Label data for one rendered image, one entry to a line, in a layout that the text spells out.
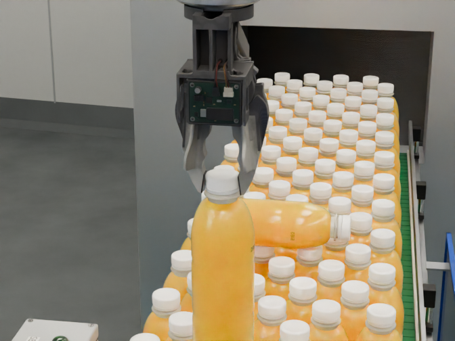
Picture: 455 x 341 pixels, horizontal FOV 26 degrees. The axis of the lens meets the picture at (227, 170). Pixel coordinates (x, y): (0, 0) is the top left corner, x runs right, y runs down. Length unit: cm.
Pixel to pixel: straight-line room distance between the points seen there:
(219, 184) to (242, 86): 14
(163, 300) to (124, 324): 224
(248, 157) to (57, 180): 397
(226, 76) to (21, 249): 331
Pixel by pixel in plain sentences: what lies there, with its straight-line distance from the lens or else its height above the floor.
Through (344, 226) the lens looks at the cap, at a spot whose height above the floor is 116.
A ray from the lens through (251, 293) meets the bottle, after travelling 113.
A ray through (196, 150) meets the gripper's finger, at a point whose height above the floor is 140.
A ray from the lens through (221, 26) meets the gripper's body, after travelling 97.
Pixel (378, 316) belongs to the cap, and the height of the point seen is 111.
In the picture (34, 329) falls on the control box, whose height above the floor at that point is 110.
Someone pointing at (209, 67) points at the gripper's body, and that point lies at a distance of 98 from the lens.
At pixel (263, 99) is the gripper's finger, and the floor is 146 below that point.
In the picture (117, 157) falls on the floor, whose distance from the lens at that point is 526.
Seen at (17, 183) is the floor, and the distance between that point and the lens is 499.
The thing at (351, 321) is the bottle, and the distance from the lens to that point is 141.
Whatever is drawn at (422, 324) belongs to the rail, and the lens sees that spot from 161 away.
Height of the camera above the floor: 175
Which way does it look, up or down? 20 degrees down
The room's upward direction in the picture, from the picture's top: straight up
